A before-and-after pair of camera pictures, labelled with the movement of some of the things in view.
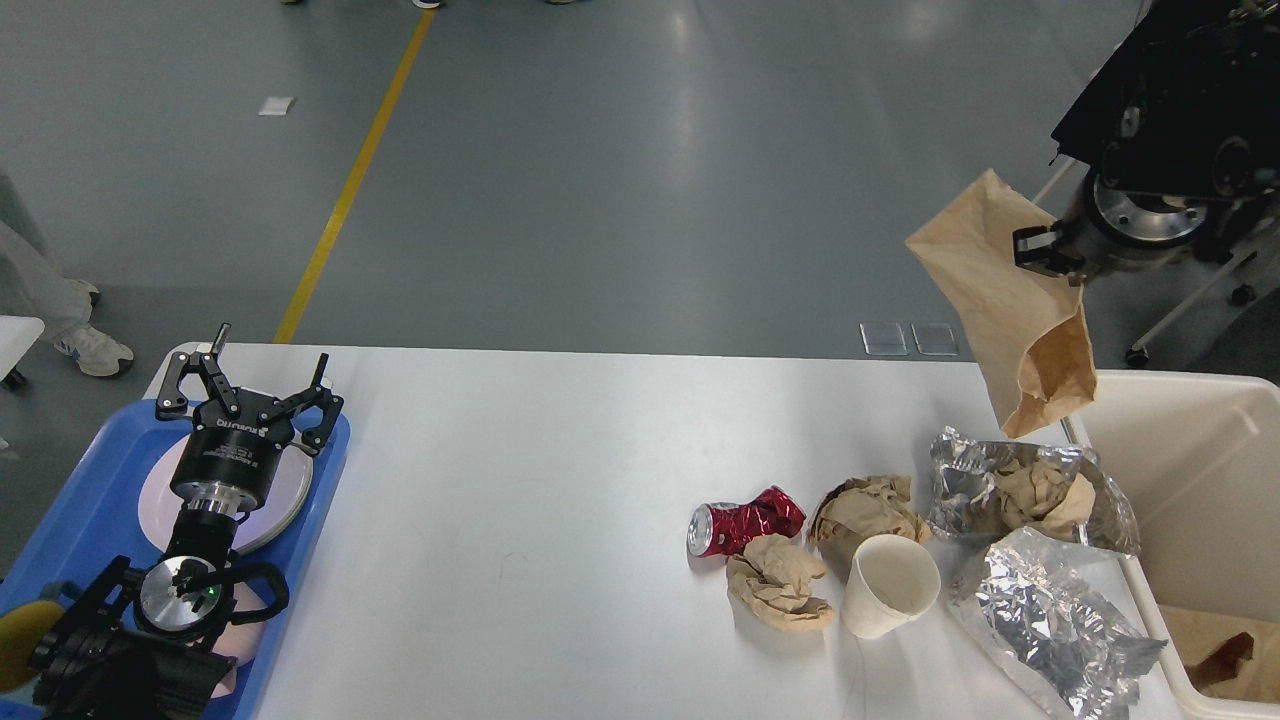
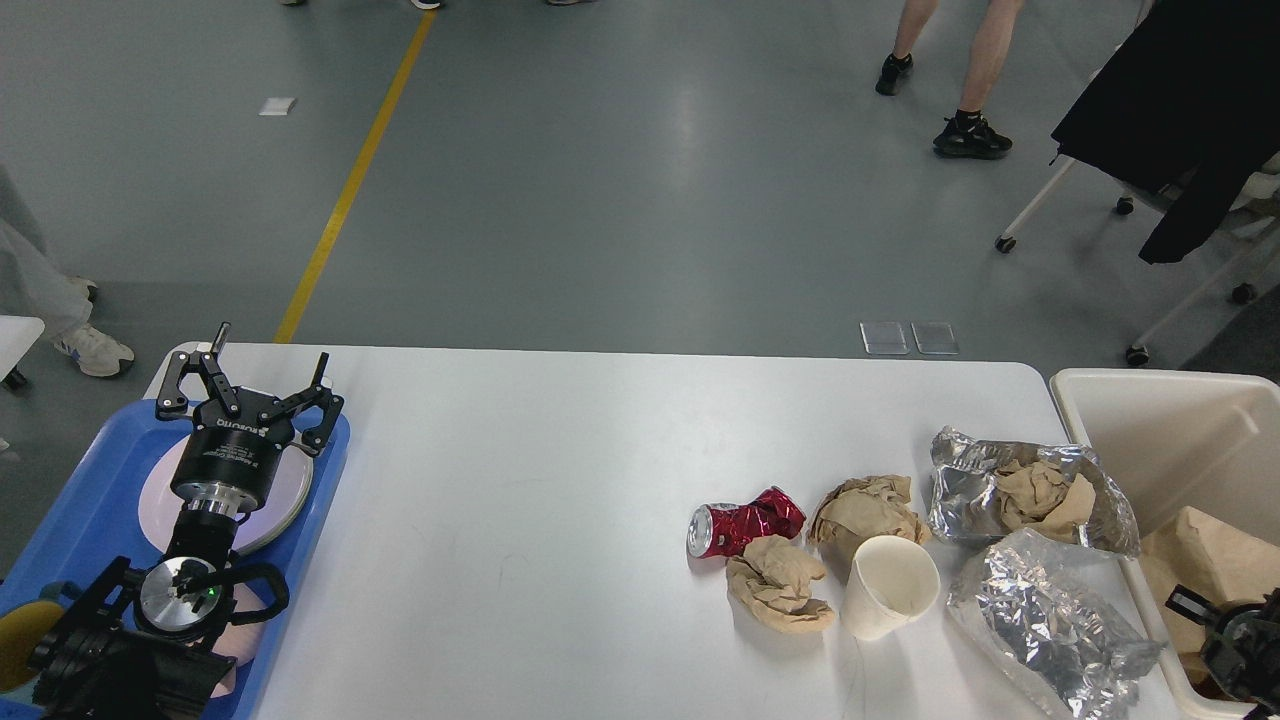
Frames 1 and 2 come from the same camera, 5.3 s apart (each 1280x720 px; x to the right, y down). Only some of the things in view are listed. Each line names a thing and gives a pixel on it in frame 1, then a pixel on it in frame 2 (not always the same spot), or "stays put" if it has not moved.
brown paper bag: (1028, 324) → (1212, 562)
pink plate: (277, 513) stays put
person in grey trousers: (33, 284) stays put
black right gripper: (1124, 209) → (1242, 647)
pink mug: (239, 641) stays put
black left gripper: (230, 457) stays put
